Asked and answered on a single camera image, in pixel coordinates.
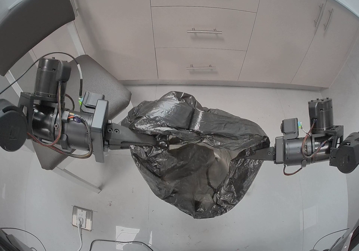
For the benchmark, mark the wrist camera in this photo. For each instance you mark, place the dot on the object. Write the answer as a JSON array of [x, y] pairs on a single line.
[[91, 102], [289, 126]]

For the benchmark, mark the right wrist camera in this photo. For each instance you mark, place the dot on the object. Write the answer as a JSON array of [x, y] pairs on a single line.
[[289, 126]]

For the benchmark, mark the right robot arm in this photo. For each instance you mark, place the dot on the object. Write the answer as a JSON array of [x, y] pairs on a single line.
[[321, 115]]

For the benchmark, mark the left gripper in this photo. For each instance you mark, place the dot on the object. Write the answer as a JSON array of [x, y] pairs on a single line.
[[78, 135]]

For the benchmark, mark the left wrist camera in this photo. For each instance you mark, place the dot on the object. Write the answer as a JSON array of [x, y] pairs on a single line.
[[91, 102]]

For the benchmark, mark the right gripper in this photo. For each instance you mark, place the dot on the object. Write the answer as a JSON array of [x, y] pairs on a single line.
[[293, 151]]

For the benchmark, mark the beige cabinet with drawers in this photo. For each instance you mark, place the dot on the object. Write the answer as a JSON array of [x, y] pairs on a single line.
[[204, 9]]

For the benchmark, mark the black plastic bag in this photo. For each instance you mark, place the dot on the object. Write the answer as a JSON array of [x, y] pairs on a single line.
[[196, 132]]

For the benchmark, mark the grey padded white-framed chair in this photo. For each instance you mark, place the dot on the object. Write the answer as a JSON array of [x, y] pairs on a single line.
[[42, 9]]

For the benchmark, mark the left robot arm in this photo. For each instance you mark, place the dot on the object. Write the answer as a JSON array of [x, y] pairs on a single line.
[[45, 81]]

